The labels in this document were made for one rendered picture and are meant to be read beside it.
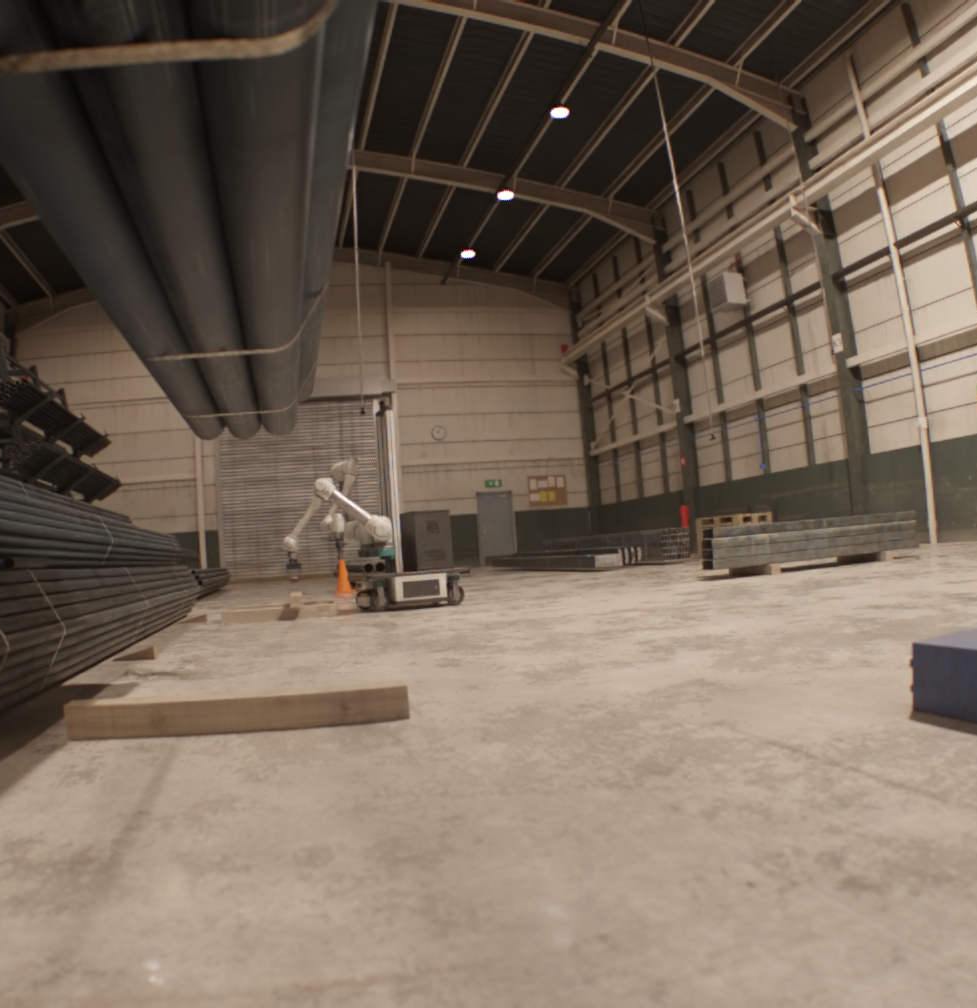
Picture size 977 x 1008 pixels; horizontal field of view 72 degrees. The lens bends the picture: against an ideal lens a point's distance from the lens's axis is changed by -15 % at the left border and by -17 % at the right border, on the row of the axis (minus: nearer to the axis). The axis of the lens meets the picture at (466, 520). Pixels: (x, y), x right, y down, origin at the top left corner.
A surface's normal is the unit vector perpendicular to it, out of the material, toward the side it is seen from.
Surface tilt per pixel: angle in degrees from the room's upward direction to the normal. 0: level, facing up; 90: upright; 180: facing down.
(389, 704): 90
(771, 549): 90
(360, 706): 90
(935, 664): 90
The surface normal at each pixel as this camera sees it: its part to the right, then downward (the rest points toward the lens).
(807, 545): 0.14, -0.05
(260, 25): 0.14, 0.99
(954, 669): -0.98, 0.07
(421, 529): 0.39, -0.07
